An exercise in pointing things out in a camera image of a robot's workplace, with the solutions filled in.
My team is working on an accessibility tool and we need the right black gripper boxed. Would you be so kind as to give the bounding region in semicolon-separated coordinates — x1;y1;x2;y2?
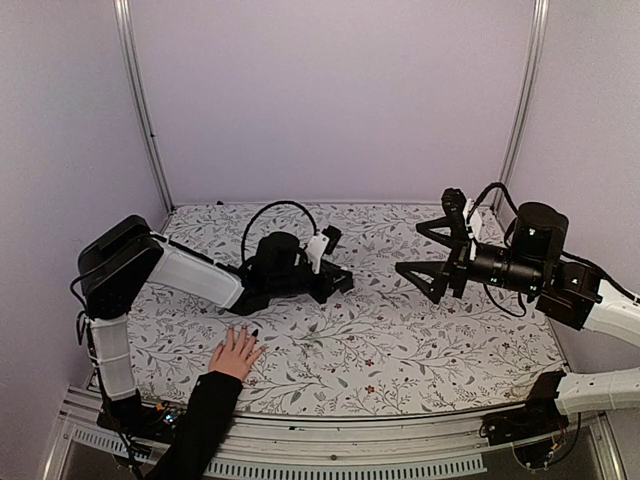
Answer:
396;216;544;304

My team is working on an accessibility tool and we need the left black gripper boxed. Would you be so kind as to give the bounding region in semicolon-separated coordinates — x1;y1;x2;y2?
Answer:
269;259;352;303

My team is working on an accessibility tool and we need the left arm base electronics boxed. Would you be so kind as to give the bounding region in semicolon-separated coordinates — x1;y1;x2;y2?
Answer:
97;392;184;479

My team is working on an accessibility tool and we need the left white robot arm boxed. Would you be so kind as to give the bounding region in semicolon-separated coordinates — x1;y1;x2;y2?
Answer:
70;215;354;434

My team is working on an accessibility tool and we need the black sleeved forearm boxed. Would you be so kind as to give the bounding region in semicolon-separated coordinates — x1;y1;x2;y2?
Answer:
144;372;242;479

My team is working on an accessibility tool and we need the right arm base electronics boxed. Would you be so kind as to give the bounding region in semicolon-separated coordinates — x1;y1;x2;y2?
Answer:
478;371;582;472

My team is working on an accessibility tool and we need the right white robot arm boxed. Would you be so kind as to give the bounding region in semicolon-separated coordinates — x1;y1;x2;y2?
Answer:
395;200;639;436

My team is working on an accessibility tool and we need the person's bare hand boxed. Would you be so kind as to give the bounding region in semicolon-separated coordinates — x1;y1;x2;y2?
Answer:
208;325;266;381

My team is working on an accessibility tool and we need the floral patterned table mat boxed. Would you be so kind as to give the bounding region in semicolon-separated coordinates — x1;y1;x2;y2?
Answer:
128;203;564;418

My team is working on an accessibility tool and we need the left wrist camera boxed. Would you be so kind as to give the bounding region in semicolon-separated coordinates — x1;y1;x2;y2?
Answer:
304;226;342;274

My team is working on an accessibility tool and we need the right black cable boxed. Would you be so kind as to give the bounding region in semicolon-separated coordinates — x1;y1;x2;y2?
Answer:
472;181;529;319

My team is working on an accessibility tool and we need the left black braided cable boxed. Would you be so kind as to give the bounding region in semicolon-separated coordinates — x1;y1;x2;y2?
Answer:
239;200;321;264

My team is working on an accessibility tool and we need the metal table front rail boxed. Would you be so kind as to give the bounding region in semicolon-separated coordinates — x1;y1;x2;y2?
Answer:
42;389;626;480

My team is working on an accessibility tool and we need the right aluminium frame post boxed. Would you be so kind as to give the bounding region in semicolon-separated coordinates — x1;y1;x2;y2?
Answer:
499;0;550;186

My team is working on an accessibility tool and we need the aluminium frame post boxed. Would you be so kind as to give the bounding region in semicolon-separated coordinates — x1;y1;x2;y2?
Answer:
499;0;550;186
113;0;175;213

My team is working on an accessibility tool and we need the left aluminium frame post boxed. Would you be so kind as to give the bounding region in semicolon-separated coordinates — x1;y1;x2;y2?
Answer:
113;0;175;213

